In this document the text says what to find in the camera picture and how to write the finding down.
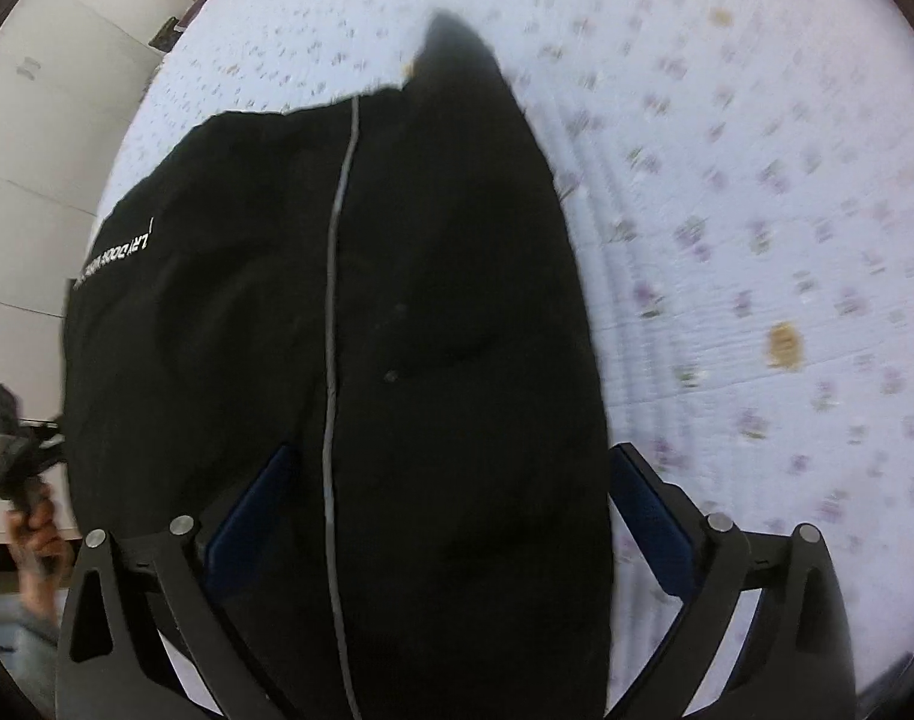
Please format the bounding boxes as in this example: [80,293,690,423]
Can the brown patterned bag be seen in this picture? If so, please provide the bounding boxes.
[149,16,183,54]

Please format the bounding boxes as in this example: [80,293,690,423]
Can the person's left hand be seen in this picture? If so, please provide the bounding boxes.
[6,483,73,624]

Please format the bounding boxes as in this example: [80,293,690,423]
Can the black hooded jacket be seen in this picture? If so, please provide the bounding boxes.
[63,12,615,718]

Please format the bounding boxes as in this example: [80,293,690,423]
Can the bed with floral quilt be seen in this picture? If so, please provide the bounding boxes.
[97,0,914,718]

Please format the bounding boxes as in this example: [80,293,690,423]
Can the white wardrobe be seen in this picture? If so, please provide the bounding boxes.
[0,0,159,419]

